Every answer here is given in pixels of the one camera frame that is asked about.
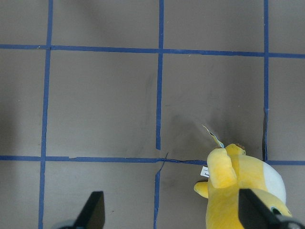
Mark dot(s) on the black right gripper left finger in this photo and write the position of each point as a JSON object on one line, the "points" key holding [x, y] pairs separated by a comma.
{"points": [[92, 215]]}

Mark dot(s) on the yellow plush toy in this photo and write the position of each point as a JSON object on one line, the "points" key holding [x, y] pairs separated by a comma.
{"points": [[229, 170]]}

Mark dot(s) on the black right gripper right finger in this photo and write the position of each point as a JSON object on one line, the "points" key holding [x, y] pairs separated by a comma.
{"points": [[254, 214]]}

